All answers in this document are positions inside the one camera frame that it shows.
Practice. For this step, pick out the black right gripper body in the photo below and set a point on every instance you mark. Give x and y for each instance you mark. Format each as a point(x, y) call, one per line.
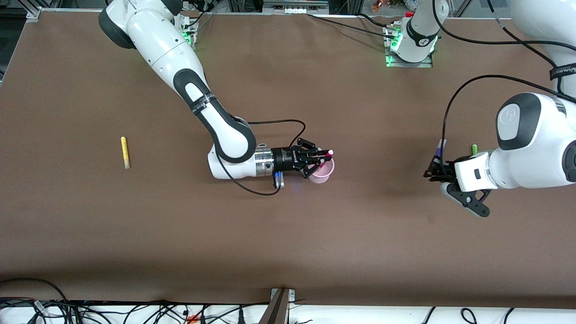
point(285, 159)

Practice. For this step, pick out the purple marker pen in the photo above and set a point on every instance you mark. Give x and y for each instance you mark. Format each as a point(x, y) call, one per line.
point(440, 148)

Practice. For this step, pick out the pink highlighter pen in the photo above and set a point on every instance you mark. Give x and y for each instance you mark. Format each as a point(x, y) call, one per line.
point(327, 153)

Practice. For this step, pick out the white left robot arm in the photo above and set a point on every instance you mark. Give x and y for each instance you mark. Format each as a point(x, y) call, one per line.
point(535, 148)

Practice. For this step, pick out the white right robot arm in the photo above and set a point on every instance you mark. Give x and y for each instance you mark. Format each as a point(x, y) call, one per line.
point(166, 49)

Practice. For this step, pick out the pink plastic cup holder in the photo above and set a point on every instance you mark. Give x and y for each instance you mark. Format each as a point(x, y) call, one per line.
point(325, 174)

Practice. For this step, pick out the yellow highlighter pen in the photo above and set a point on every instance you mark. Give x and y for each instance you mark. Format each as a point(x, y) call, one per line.
point(124, 152)

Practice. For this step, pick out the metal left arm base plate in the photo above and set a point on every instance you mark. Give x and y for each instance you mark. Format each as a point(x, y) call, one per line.
point(427, 64)

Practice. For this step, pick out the metal table edge bracket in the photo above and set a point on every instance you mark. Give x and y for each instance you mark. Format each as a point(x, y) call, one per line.
point(279, 306)

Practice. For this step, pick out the metal frame rail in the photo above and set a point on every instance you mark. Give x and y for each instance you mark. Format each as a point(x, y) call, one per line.
point(294, 5)

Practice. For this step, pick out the aluminium table corner bracket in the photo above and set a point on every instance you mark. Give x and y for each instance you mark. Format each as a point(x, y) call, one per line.
point(33, 12)

